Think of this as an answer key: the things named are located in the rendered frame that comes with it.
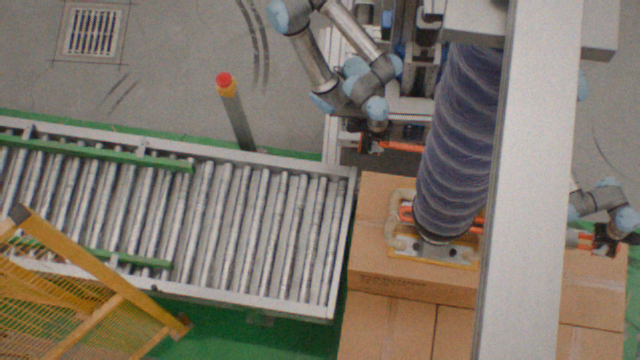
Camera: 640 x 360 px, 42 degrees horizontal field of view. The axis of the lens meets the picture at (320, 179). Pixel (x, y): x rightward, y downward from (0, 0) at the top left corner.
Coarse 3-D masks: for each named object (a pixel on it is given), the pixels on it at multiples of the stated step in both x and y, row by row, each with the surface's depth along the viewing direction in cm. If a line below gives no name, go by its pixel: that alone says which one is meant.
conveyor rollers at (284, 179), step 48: (96, 144) 391; (48, 192) 384; (144, 192) 382; (240, 192) 380; (336, 192) 379; (96, 240) 376; (192, 240) 374; (288, 240) 373; (336, 240) 372; (240, 288) 366; (288, 288) 366
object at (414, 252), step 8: (408, 240) 314; (416, 240) 314; (392, 248) 314; (408, 248) 313; (416, 248) 310; (448, 248) 312; (456, 248) 312; (464, 248) 312; (472, 248) 312; (392, 256) 313; (400, 256) 313; (408, 256) 312; (416, 256) 312; (424, 256) 312; (448, 256) 311; (456, 256) 311; (440, 264) 311; (448, 264) 311; (456, 264) 311; (464, 264) 310; (472, 264) 311
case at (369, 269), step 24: (360, 192) 323; (384, 192) 323; (360, 216) 320; (384, 216) 320; (360, 240) 317; (384, 240) 317; (456, 240) 316; (360, 264) 314; (384, 264) 314; (408, 264) 313; (432, 264) 313; (360, 288) 346; (384, 288) 338; (408, 288) 330; (432, 288) 323; (456, 288) 316
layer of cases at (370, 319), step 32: (576, 256) 365; (576, 288) 361; (608, 288) 360; (352, 320) 361; (384, 320) 360; (416, 320) 359; (448, 320) 359; (576, 320) 357; (608, 320) 356; (352, 352) 356; (384, 352) 356; (416, 352) 355; (448, 352) 355; (576, 352) 353; (608, 352) 352
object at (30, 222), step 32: (0, 224) 217; (32, 224) 222; (0, 256) 228; (64, 256) 251; (32, 288) 259; (96, 288) 298; (128, 288) 313; (96, 320) 318; (160, 320) 377; (32, 352) 300; (64, 352) 318
